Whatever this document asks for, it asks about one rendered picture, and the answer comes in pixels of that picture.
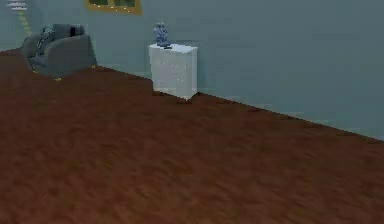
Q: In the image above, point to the white chest of drawers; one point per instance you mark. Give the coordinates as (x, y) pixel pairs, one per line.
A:
(173, 70)

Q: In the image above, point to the grey blue cloth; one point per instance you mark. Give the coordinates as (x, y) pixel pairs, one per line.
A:
(41, 45)

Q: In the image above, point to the grey armchair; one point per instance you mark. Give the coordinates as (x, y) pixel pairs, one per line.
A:
(66, 53)

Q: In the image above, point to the gold framed wall picture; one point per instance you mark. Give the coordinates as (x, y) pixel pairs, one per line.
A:
(115, 6)

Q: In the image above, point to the blue grey statuette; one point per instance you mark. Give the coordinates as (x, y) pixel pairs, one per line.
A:
(161, 35)

